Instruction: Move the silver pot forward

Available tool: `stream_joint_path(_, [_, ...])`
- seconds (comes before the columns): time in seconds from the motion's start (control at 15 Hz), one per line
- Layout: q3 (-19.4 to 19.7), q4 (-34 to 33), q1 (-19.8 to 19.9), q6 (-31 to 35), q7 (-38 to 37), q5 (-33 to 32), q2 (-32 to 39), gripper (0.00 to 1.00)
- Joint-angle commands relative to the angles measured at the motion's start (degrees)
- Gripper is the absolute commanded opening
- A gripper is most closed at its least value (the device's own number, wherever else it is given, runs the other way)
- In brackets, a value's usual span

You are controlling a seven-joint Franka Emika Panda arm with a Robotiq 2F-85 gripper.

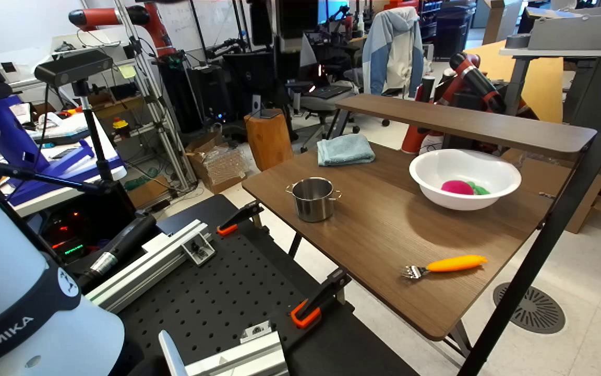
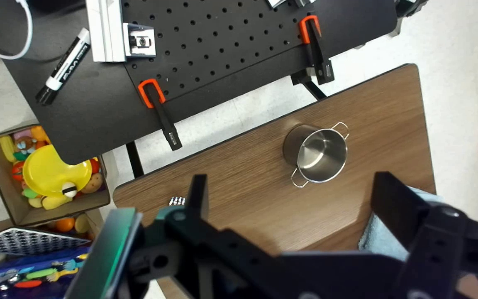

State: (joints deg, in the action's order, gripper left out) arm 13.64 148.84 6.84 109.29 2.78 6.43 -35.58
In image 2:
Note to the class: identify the folded light blue towel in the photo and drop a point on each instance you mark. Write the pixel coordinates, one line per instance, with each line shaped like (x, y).
(375, 241)

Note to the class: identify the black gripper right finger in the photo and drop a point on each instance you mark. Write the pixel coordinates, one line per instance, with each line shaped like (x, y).
(415, 233)

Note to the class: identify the small silver pot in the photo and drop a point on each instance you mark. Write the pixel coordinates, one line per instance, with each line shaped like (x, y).
(319, 155)

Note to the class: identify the black and white marker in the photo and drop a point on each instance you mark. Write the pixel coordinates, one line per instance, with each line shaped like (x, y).
(65, 63)

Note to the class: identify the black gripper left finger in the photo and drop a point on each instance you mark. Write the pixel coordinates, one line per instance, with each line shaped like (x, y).
(194, 243)

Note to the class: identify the black orange bar clamp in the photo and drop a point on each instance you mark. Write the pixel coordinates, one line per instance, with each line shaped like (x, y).
(315, 60)
(166, 125)

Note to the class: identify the black perforated breadboard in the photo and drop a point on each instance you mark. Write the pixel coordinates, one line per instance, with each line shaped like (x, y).
(223, 43)

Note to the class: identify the yellow plastic lid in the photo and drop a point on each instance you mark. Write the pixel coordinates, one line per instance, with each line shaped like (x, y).
(50, 171)

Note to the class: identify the blue patterned toy box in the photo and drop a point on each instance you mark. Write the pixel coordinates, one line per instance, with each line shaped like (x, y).
(23, 241)

